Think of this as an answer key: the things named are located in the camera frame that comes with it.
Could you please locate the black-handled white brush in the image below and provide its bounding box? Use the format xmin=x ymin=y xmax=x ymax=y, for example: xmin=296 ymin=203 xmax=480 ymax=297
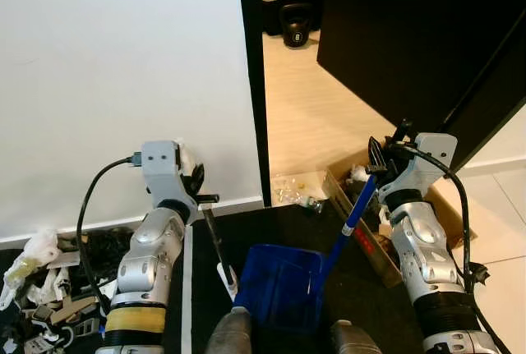
xmin=201 ymin=205 xmax=239 ymax=299

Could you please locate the blue plastic dustpan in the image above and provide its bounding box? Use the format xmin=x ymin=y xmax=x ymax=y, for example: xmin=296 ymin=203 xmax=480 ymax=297
xmin=234 ymin=173 xmax=379 ymax=334

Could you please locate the black floor mat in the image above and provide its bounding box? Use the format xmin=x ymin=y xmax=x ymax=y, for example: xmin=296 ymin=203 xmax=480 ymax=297
xmin=0 ymin=202 xmax=486 ymax=354

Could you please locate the clear plastic bag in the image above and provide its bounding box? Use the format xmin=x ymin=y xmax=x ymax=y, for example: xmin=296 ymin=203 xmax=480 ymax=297
xmin=271 ymin=172 xmax=325 ymax=212

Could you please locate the black cabinet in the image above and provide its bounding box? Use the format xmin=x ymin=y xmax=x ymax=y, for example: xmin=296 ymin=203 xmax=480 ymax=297
xmin=316 ymin=0 xmax=526 ymax=170

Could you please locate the brown cardboard box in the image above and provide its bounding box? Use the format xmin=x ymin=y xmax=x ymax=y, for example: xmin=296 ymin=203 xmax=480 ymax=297
xmin=323 ymin=165 xmax=463 ymax=289

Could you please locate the grey left robot leg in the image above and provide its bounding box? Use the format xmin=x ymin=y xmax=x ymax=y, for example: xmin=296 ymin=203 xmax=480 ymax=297
xmin=205 ymin=309 xmax=251 ymax=354

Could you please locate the grey robot leg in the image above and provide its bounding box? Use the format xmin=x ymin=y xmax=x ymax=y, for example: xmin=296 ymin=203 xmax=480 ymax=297
xmin=205 ymin=309 xmax=251 ymax=354
xmin=329 ymin=321 xmax=383 ymax=354

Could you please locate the black kettlebell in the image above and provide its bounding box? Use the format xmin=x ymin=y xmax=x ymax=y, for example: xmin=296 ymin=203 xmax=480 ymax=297
xmin=279 ymin=5 xmax=313 ymax=48

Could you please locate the tan cardboard strip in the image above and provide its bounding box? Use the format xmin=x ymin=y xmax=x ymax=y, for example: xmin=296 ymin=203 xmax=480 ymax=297
xmin=49 ymin=297 xmax=101 ymax=327

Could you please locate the grey right robot leg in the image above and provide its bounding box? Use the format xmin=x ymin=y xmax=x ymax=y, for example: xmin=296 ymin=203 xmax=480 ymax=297
xmin=329 ymin=321 xmax=383 ymax=354

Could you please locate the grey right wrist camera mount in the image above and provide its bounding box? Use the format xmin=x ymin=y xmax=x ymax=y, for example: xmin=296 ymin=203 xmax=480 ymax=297
xmin=397 ymin=132 xmax=458 ymax=199

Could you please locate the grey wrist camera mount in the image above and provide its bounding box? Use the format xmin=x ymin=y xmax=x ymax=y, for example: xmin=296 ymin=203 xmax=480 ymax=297
xmin=140 ymin=140 xmax=198 ymax=207
xmin=397 ymin=132 xmax=458 ymax=199

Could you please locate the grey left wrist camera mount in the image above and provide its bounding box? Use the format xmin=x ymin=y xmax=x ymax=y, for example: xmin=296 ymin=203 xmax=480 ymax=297
xmin=140 ymin=140 xmax=198 ymax=207

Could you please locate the black door frame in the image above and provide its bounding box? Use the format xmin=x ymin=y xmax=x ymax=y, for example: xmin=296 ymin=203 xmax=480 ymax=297
xmin=237 ymin=0 xmax=272 ymax=207

